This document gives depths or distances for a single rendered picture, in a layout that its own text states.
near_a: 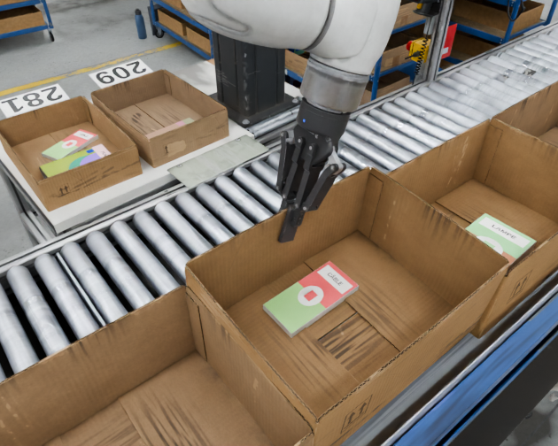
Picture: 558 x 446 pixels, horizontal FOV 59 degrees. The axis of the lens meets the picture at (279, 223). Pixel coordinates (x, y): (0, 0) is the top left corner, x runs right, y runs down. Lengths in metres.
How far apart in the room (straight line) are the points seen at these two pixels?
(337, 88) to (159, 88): 1.26
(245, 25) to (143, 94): 1.29
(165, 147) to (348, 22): 0.95
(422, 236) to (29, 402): 0.65
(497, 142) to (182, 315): 0.79
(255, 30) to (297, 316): 0.46
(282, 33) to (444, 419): 0.58
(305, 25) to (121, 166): 0.94
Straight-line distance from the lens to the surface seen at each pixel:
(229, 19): 0.60
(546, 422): 2.01
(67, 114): 1.78
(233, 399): 0.82
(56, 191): 1.43
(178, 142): 1.53
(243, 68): 1.65
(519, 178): 1.24
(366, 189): 0.94
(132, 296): 1.17
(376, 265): 0.96
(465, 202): 1.21
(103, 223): 1.38
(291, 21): 0.62
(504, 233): 1.05
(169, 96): 1.89
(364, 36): 0.68
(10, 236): 2.67
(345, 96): 0.71
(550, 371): 1.31
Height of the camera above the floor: 1.61
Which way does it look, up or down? 42 degrees down
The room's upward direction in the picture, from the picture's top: straight up
